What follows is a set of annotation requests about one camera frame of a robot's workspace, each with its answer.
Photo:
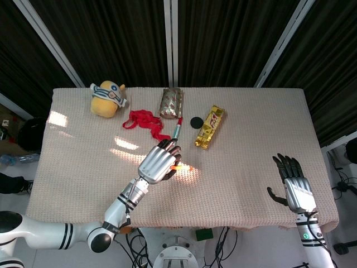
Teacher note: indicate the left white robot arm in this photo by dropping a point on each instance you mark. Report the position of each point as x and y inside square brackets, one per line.
[83, 223]

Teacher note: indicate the yellow plush toy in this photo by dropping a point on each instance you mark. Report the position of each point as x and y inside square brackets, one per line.
[107, 97]

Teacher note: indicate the black bag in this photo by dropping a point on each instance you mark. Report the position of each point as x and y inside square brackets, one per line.
[31, 134]

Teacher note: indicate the cardboard box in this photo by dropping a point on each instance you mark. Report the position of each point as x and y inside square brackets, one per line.
[9, 131]

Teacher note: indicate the green box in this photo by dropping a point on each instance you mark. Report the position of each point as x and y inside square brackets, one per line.
[204, 234]

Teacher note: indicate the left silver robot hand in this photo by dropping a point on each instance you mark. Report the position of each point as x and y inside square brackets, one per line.
[155, 164]

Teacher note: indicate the small orange object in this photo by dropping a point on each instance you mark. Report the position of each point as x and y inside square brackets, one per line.
[182, 167]

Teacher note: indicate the red ribbon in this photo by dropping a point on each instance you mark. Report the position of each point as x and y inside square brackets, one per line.
[145, 121]

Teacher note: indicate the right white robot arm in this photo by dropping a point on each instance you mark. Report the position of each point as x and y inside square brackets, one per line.
[313, 240]

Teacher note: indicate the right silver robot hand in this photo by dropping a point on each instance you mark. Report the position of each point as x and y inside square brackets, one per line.
[297, 190]

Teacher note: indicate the gold snack bar wrapper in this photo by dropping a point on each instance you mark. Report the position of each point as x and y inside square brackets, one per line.
[209, 127]

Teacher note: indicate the patterned foil snack bag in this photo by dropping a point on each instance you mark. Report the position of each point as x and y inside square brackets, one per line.
[171, 102]

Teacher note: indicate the red capped pen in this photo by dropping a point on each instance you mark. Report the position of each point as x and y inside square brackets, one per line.
[177, 129]

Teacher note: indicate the black round disc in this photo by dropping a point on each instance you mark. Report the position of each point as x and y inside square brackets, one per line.
[197, 122]

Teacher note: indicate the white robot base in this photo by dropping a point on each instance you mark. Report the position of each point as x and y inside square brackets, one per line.
[174, 252]

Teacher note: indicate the beige woven tablecloth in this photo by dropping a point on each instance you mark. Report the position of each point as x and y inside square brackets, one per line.
[178, 167]

